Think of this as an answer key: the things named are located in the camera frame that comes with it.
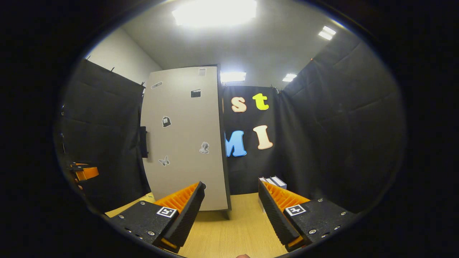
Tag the light grey cabinet door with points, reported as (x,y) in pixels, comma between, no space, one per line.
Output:
(183,168)

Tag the double ceiling light panel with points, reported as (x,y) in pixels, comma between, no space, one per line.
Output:
(327,33)

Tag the dark grey cabinet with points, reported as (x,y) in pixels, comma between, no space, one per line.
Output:
(225,172)

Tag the small ceiling light panel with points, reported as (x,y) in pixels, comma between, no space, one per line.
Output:
(289,77)

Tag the white spine book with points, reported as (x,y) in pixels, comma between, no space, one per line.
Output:
(269,180)

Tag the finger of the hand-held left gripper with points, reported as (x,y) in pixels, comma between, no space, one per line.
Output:
(88,173)

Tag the black backdrop cloth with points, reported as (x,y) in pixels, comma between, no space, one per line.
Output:
(322,143)

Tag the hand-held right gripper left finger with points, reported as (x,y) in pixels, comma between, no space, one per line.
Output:
(190,211)

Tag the pink cover book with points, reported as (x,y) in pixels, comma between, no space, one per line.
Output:
(260,204)

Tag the large ceiling light panel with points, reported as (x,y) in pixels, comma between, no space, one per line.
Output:
(215,12)

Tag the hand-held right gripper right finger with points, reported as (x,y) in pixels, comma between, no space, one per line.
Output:
(272,215)

